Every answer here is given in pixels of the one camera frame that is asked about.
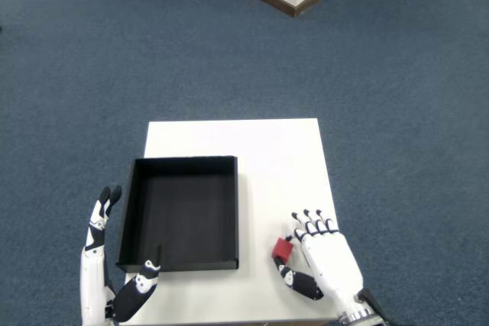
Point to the small red cube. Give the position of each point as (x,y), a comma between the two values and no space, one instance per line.
(282,250)

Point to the black open box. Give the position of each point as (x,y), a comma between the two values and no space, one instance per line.
(183,219)

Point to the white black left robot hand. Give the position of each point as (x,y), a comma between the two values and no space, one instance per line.
(91,291)

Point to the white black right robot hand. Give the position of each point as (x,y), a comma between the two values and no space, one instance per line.
(332,265)

